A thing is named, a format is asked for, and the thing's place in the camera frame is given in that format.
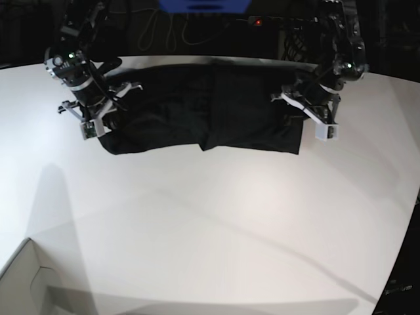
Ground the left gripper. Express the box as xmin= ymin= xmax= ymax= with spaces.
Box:
xmin=270 ymin=85 xmax=341 ymax=141

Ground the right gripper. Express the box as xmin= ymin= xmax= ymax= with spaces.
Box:
xmin=57 ymin=81 xmax=143 ymax=140

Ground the black t-shirt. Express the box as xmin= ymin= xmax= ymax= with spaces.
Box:
xmin=99 ymin=60 xmax=305 ymax=155

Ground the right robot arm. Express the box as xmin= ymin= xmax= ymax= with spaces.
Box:
xmin=44 ymin=1 xmax=143 ymax=140

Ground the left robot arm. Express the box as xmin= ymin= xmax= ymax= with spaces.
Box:
xmin=271 ymin=1 xmax=369 ymax=141

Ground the black power strip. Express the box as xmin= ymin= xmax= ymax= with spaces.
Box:
xmin=245 ymin=16 xmax=319 ymax=30

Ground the blue bin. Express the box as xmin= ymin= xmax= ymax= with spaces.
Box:
xmin=159 ymin=0 xmax=251 ymax=14

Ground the black cable bundle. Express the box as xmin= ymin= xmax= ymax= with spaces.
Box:
xmin=282 ymin=29 xmax=309 ymax=63

